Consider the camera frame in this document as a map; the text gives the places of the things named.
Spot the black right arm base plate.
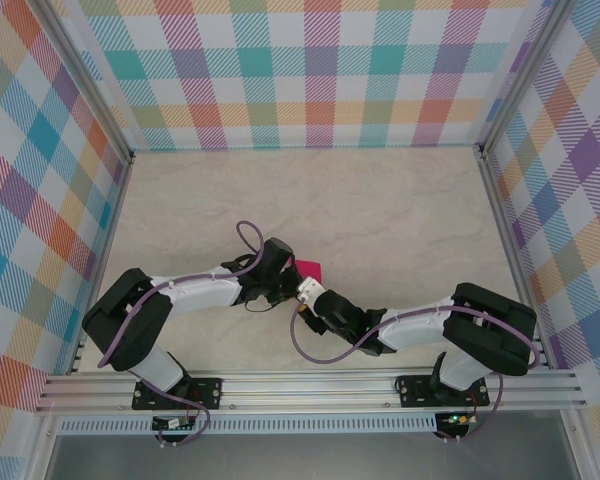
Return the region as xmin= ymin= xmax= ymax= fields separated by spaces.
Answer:
xmin=396 ymin=372 xmax=490 ymax=409

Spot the slotted grey cable duct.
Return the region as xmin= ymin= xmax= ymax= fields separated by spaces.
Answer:
xmin=57 ymin=417 xmax=439 ymax=435

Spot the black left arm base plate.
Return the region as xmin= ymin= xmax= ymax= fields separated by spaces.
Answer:
xmin=131 ymin=377 xmax=224 ymax=412

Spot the grey metal plate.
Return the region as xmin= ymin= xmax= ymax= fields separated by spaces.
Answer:
xmin=44 ymin=432 xmax=581 ymax=480

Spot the aluminium side rail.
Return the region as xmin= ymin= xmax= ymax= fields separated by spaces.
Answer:
xmin=474 ymin=144 xmax=554 ymax=369
xmin=67 ymin=149 xmax=136 ymax=376

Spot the left circuit board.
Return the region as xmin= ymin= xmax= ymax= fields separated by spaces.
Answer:
xmin=152 ymin=416 xmax=199 ymax=431

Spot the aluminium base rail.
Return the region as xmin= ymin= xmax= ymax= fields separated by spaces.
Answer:
xmin=34 ymin=369 xmax=589 ymax=414

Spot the pink paper sheet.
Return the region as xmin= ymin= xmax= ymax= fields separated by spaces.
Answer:
xmin=292 ymin=258 xmax=324 ymax=282

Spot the aluminium frame post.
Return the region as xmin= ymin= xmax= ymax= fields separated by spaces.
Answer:
xmin=477 ymin=0 xmax=579 ymax=154
xmin=32 ymin=0 xmax=136 ymax=161

